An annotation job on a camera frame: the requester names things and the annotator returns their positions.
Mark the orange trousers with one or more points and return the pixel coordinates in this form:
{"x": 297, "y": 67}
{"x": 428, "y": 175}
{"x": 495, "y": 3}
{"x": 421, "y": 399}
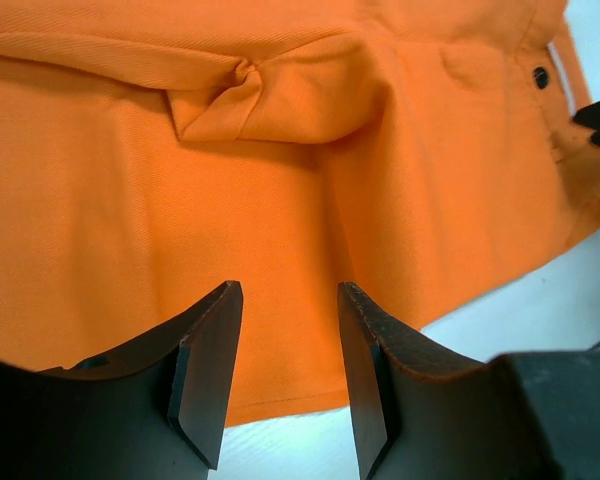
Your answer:
{"x": 150, "y": 150}

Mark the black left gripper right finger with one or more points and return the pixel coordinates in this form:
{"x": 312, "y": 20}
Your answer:
{"x": 422, "y": 411}

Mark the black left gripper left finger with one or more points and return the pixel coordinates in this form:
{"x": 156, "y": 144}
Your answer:
{"x": 153, "y": 407}

